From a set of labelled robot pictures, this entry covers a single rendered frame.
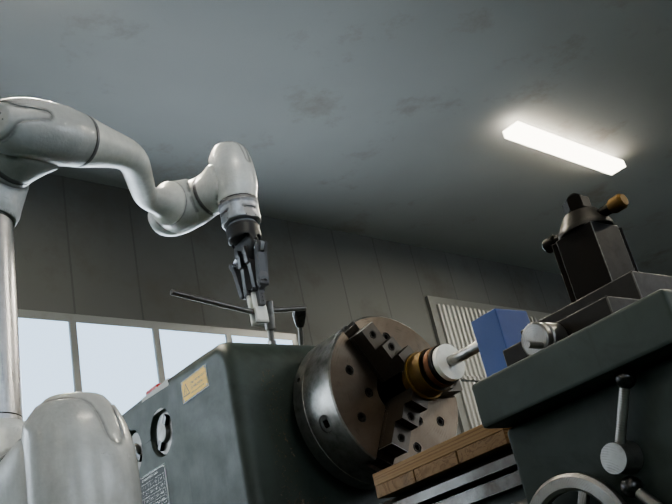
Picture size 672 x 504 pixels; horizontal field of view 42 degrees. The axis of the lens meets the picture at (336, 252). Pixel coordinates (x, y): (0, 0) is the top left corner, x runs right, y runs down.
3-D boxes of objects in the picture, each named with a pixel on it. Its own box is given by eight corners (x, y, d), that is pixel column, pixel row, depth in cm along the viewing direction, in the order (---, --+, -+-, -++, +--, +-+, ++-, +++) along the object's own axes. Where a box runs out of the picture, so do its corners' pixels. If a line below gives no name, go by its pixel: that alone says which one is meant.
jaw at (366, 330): (370, 390, 170) (333, 340, 170) (384, 377, 173) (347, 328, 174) (406, 369, 162) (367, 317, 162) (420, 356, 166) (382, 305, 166)
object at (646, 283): (529, 362, 128) (519, 330, 130) (573, 364, 134) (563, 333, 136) (644, 305, 114) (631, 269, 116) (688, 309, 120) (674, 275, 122)
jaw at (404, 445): (394, 415, 170) (385, 471, 163) (374, 404, 169) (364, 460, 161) (431, 396, 163) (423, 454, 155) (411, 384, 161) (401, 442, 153)
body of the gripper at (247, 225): (218, 233, 198) (224, 270, 194) (237, 214, 192) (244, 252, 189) (247, 236, 203) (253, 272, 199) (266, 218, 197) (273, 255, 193)
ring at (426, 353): (389, 358, 165) (420, 339, 159) (425, 358, 170) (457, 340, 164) (401, 405, 161) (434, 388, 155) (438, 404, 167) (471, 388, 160)
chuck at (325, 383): (302, 471, 159) (301, 316, 176) (436, 497, 175) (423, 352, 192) (331, 456, 153) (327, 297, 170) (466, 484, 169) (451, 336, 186)
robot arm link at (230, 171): (270, 200, 202) (227, 224, 208) (259, 143, 208) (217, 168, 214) (240, 186, 193) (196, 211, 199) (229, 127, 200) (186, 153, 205)
